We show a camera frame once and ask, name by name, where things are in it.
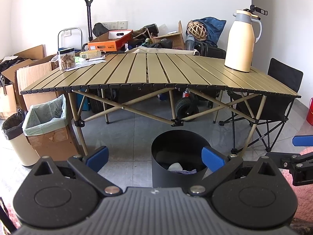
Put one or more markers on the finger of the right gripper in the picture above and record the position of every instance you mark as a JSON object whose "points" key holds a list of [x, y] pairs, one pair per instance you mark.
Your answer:
{"points": [[303, 140]]}

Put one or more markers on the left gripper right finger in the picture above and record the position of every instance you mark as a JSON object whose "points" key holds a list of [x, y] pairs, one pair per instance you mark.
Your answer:
{"points": [[223, 169]]}

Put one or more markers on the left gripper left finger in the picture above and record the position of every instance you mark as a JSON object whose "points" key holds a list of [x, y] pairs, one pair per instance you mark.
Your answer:
{"points": [[86, 169]]}

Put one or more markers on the lavender knit pouch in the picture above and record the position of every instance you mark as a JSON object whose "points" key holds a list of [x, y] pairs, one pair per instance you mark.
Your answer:
{"points": [[186, 172]]}

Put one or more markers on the white foam roll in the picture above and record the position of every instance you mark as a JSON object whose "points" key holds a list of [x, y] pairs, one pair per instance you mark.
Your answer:
{"points": [[175, 167]]}

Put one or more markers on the black round trash bin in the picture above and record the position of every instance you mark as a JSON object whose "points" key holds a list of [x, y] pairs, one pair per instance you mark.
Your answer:
{"points": [[181, 146]]}

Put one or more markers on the red plastic bucket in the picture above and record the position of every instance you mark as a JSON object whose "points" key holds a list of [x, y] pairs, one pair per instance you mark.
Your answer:
{"points": [[309, 117]]}

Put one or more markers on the black folding chair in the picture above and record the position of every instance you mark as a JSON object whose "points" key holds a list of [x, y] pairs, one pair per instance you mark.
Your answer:
{"points": [[276, 108]]}

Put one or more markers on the cardboard box with green liner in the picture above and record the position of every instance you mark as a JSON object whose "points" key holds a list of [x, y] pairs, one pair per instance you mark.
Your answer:
{"points": [[48, 129]]}

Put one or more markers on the black wagon wheel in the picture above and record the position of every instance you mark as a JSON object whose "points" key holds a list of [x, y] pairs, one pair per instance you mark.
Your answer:
{"points": [[186, 107]]}

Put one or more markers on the beige bin with black bag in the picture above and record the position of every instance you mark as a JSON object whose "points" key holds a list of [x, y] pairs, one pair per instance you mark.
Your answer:
{"points": [[13, 132]]}

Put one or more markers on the tan folding camping table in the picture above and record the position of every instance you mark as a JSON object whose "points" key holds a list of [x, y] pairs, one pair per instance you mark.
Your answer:
{"points": [[206, 77]]}

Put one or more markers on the white printed paper sheet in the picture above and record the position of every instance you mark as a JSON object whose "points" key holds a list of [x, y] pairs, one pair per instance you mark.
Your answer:
{"points": [[82, 62]]}

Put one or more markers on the clear snack jar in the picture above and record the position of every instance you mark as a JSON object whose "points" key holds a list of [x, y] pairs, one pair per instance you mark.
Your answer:
{"points": [[66, 59]]}

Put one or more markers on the yellow thermos jug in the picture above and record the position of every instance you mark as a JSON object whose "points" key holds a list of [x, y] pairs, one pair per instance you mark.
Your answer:
{"points": [[241, 41]]}

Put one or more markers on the small yellow carton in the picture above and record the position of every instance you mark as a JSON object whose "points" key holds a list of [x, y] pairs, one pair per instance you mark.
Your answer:
{"points": [[90, 54]]}

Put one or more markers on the large open cardboard box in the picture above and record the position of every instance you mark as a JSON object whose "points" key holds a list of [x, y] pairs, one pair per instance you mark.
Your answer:
{"points": [[18, 72]]}

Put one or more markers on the grey water bottle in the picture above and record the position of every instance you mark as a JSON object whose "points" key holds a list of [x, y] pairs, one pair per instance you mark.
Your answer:
{"points": [[190, 42]]}

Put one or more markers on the orange cardboard box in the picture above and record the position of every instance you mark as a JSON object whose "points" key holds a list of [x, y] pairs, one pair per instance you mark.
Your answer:
{"points": [[111, 41]]}

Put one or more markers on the brown open cardboard box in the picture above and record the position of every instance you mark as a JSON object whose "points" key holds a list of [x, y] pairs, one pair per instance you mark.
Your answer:
{"points": [[175, 36]]}

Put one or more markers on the rattan woven ball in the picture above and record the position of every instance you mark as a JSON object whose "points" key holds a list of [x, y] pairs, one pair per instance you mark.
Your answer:
{"points": [[197, 30]]}

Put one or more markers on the blue fabric bag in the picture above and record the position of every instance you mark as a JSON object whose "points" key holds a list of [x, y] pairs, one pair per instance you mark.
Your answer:
{"points": [[214, 29]]}

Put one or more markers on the camera tripod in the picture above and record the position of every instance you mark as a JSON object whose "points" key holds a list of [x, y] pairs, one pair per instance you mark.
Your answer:
{"points": [[254, 9]]}

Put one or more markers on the black cart handle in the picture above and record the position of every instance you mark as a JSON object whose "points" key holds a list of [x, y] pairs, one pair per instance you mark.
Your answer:
{"points": [[89, 27]]}

